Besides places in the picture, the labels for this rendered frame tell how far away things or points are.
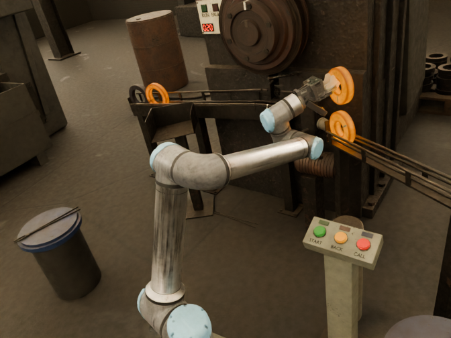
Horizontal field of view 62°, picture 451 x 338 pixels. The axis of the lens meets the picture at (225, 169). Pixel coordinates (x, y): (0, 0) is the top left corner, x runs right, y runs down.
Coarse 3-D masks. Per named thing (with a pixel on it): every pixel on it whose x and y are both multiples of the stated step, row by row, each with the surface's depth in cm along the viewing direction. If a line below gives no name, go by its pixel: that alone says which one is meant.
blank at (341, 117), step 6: (336, 114) 168; (342, 114) 164; (330, 120) 174; (336, 120) 169; (342, 120) 164; (348, 120) 163; (330, 126) 176; (336, 126) 173; (342, 126) 166; (348, 126) 162; (354, 126) 163; (336, 132) 173; (342, 132) 173; (348, 132) 163; (354, 132) 163; (336, 138) 174; (348, 138) 164; (354, 138) 165
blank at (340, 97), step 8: (328, 72) 162; (336, 72) 156; (344, 72) 153; (344, 80) 153; (352, 80) 152; (344, 88) 154; (352, 88) 153; (336, 96) 162; (344, 96) 156; (352, 96) 155
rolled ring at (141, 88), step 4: (136, 84) 266; (140, 84) 267; (132, 88) 269; (136, 88) 267; (140, 88) 264; (144, 88) 266; (132, 92) 272; (144, 92) 264; (132, 96) 274; (144, 96) 266; (132, 100) 276; (136, 100) 277
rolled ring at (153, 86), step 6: (150, 84) 256; (156, 84) 254; (150, 90) 259; (162, 90) 253; (150, 96) 264; (162, 96) 255; (150, 102) 265; (156, 102) 266; (162, 102) 258; (168, 102) 259
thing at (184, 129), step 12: (156, 108) 230; (168, 108) 230; (180, 108) 229; (192, 108) 220; (156, 120) 234; (168, 120) 234; (180, 120) 234; (192, 120) 214; (156, 132) 231; (168, 132) 226; (180, 132) 221; (192, 132) 217; (180, 144) 228; (192, 192) 246; (192, 204) 261; (204, 204) 259; (192, 216) 249; (204, 216) 247
